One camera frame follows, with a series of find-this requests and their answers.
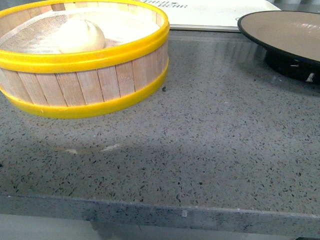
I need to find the white steamer mesh liner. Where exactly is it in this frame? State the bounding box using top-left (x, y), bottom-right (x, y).
top-left (0, 6), bottom-right (160, 54)

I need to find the black and tan plate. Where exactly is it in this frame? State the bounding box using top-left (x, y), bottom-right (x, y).
top-left (237, 10), bottom-right (320, 85)

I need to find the white serving tray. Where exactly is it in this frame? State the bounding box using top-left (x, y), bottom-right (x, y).
top-left (143, 0), bottom-right (279, 32)

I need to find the white steamed bun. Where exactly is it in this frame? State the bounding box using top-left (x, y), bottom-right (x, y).
top-left (55, 18), bottom-right (106, 54)

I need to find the yellow rimmed bamboo steamer basket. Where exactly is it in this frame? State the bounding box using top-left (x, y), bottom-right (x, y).
top-left (0, 0), bottom-right (170, 119)

